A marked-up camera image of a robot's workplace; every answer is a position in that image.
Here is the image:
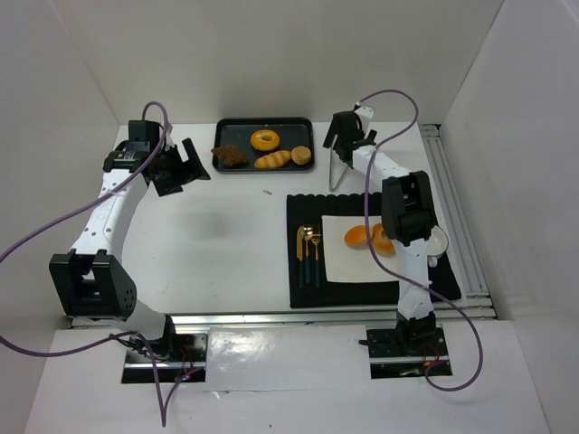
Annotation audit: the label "metal tongs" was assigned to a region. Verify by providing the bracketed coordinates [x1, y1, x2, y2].
[328, 151, 349, 193]

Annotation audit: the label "orange bun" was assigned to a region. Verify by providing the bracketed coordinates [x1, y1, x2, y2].
[344, 225, 374, 249]

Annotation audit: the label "orange bagel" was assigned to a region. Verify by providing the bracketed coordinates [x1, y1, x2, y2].
[372, 223, 395, 257]
[250, 129, 280, 152]

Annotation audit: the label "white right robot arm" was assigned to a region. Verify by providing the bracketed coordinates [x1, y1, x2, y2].
[323, 105, 437, 354]

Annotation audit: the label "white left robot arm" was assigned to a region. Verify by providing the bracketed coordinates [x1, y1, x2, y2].
[49, 120, 209, 357]

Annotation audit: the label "striped orange bread roll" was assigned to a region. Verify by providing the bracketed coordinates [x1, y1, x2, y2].
[254, 150, 291, 169]

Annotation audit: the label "brown croissant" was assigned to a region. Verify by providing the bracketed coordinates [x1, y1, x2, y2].
[212, 144, 249, 167]

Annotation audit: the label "black baking tray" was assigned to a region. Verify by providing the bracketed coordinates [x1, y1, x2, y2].
[212, 117, 316, 174]

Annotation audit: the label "round tan bun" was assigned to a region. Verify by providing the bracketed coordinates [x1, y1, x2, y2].
[290, 146, 312, 165]

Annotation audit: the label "black placemat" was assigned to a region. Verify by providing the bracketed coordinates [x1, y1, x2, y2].
[286, 193, 462, 308]

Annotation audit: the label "white cup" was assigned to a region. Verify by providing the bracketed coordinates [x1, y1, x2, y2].
[426, 225, 450, 268]

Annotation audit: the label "white square plate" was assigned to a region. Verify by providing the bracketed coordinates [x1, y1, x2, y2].
[321, 215, 397, 283]

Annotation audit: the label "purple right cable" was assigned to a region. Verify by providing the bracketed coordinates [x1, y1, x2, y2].
[355, 90, 484, 392]

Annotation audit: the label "purple cable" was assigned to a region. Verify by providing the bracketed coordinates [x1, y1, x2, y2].
[355, 90, 484, 392]
[0, 101, 191, 428]

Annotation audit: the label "gold spoon green handle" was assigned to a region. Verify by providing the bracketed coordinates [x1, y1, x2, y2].
[302, 225, 314, 284]

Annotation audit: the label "gold knife green handle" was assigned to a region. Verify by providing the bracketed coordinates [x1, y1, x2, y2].
[296, 226, 305, 288]

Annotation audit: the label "gold fork green handle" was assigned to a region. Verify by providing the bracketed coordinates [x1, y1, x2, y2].
[311, 225, 321, 288]

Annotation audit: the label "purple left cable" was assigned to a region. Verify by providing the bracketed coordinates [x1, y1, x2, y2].
[0, 101, 191, 428]

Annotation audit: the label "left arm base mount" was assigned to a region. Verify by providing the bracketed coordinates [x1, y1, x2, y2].
[117, 332, 208, 384]

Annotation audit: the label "aluminium rail front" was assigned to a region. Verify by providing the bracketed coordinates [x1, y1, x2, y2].
[71, 298, 497, 329]

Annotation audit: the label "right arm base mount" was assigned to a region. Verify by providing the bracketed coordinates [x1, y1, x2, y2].
[358, 327, 452, 380]

